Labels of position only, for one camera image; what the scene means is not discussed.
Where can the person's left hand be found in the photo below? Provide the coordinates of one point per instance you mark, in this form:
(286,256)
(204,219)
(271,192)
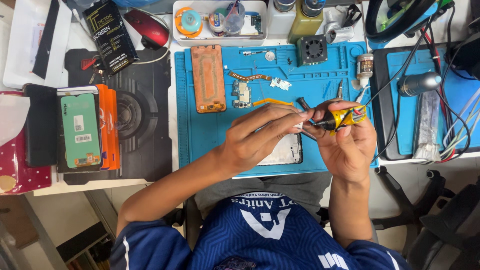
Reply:
(247,142)

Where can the person's right hand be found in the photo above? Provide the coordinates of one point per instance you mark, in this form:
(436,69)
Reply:
(348,157)

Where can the yellow taped electric screwdriver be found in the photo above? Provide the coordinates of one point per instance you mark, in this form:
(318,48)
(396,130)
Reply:
(341,118)

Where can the large blue silicone repair mat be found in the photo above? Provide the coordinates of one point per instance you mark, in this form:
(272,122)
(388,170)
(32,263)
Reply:
(210,138)

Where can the black framed phone screen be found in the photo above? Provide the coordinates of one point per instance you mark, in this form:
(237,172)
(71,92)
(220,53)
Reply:
(287,152)

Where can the grey metal tool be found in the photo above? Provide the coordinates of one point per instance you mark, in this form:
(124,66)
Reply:
(309,135)

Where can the phone motherboard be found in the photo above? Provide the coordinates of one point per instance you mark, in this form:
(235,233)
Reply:
(242,94)

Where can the yellow flex strip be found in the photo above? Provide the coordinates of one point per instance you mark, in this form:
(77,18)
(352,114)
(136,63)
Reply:
(273,101)

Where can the small blue repair mat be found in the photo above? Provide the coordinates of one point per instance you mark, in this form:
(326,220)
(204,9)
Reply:
(401,123)

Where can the small white sub board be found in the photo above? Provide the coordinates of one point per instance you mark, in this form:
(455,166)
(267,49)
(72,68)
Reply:
(280,83)

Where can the metal tweezers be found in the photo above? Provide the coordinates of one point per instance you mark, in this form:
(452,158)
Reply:
(339,90)

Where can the blue plastic pry tool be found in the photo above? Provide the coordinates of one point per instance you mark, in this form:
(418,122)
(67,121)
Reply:
(327,90)

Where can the copper phone back housing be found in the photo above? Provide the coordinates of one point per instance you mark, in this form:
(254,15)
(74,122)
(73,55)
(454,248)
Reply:
(208,78)

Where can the clear plastic bag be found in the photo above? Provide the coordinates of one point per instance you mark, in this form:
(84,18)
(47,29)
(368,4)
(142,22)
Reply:
(427,127)

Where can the round silver coin cell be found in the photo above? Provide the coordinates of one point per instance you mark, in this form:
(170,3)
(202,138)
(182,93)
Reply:
(270,56)

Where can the small white glue bottle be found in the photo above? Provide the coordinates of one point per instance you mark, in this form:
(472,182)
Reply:
(364,67)

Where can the black office chair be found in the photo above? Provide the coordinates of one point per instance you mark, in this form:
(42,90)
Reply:
(431,210)

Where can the silver cylindrical tool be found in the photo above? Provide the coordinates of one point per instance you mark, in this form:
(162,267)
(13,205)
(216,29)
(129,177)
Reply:
(418,84)

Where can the person's blue shirt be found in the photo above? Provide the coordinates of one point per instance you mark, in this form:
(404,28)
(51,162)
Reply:
(232,243)

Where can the black desk mat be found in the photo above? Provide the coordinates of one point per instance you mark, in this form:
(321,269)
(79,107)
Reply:
(144,123)

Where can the small black cooling fan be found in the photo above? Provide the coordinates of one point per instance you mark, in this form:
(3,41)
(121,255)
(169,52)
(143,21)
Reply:
(312,50)

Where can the white plastic tray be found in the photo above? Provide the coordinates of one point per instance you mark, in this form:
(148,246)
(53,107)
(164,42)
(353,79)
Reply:
(195,40)

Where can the small green circuit board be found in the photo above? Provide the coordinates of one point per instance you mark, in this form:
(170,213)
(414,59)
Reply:
(257,23)

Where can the small labelled jar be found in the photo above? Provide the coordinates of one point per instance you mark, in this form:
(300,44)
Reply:
(216,24)

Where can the silver foil packet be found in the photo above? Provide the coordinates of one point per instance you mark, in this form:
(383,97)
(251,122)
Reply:
(339,34)

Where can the white plastic bottle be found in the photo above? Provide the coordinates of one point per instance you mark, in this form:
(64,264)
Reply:
(279,22)

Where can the clear plastic cup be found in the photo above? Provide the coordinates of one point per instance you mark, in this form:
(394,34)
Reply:
(235,18)

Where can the olive yellow liquid bottle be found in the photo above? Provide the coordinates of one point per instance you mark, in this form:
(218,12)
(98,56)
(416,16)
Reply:
(303,28)

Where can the orange tape roll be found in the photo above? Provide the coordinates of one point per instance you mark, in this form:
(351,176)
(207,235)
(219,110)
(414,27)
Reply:
(188,21)

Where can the orange boxes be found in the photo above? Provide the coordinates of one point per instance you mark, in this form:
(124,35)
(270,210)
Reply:
(110,127)

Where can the red computer mouse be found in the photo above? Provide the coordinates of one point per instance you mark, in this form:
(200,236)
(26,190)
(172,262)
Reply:
(148,28)

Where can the replacement screen with green back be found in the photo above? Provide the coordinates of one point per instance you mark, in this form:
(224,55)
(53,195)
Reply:
(80,131)

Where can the bunch of keys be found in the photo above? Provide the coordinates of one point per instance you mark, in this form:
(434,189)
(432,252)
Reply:
(95,67)

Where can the black screen packaging box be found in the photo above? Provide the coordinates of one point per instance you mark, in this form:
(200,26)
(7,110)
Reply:
(110,35)

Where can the black phone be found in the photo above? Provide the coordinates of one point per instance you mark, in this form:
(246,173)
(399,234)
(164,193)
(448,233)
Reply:
(40,125)

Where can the red polka dot bag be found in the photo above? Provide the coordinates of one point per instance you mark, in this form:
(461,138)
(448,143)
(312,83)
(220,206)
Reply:
(22,165)

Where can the white flat package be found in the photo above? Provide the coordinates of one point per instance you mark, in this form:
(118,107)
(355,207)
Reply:
(22,45)

